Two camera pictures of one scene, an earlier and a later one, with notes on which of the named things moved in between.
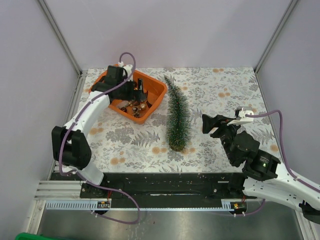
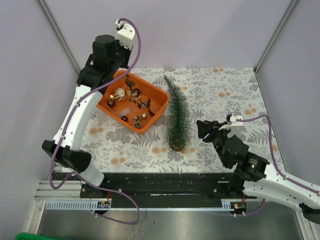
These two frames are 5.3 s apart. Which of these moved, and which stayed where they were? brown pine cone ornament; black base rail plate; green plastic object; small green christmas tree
Moved: brown pine cone ornament
Stayed: black base rail plate; green plastic object; small green christmas tree
